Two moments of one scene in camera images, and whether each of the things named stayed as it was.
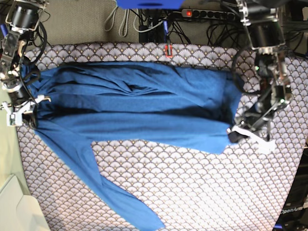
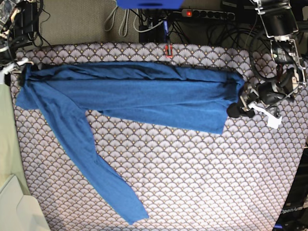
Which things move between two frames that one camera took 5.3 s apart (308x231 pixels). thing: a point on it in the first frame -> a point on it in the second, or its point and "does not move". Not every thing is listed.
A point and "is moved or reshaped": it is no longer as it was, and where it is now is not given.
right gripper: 21,104 -> 18,66
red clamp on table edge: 166,48 does not move
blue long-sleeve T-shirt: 164,105 is moved or reshaped
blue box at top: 149,4 does not move
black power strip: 204,13 does not move
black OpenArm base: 293,214 does not move
